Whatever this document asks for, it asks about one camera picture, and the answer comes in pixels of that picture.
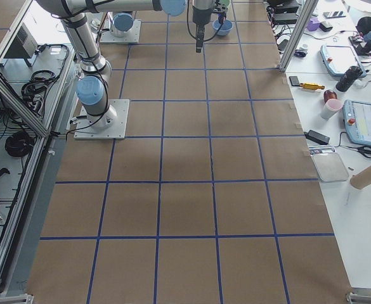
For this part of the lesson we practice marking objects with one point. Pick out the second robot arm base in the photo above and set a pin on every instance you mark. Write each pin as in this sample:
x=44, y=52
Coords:
x=121, y=23

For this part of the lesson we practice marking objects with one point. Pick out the black scissors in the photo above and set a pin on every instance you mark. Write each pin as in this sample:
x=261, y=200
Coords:
x=365, y=150

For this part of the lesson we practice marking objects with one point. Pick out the black water bottle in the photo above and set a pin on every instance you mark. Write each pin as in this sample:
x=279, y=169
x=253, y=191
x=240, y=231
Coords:
x=348, y=78

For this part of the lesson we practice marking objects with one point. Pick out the teach pendant near bottle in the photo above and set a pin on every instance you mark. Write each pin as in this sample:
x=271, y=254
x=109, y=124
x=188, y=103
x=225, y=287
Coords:
x=338, y=59

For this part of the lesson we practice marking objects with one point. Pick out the small black phone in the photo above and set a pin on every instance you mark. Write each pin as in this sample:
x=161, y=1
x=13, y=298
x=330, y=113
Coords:
x=294, y=81

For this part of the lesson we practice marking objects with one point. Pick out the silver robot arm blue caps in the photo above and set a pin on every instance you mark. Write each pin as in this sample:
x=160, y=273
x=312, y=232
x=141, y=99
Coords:
x=92, y=90

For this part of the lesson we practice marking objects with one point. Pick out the brown paper table mat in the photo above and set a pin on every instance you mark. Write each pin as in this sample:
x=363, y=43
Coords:
x=212, y=197

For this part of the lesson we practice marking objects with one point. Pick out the cardboard tube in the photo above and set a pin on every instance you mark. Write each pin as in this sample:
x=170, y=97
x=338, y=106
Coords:
x=361, y=179

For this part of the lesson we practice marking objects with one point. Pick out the aluminium frame post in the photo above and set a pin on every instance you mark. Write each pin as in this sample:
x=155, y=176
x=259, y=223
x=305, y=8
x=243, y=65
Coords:
x=302, y=21

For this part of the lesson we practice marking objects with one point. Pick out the pink lidded white cup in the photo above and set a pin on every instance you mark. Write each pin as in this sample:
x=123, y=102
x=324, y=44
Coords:
x=331, y=107

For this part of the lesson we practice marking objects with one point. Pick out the purple plastic block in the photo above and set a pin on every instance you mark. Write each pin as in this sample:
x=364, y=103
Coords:
x=313, y=24

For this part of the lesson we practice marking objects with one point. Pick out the blue bowl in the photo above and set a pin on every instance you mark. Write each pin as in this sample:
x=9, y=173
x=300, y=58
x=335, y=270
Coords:
x=222, y=29

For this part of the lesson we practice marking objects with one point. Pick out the red apple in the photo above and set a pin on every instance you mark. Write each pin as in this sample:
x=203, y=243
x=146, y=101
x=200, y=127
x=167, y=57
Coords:
x=329, y=94

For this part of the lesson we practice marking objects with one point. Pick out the yellow metal cylinder tool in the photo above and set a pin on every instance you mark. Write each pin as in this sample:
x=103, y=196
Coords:
x=311, y=86

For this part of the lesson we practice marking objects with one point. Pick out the teach pendant with red button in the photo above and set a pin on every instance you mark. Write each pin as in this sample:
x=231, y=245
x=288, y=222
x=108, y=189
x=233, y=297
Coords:
x=357, y=120

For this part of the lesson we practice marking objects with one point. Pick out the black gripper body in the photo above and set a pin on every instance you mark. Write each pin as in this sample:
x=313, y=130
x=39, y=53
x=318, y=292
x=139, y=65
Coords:
x=200, y=16

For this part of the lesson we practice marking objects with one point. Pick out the black power adapter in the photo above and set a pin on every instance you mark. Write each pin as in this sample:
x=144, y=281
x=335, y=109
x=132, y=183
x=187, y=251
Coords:
x=317, y=137

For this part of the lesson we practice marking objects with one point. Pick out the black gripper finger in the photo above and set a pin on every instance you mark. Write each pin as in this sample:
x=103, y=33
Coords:
x=199, y=37

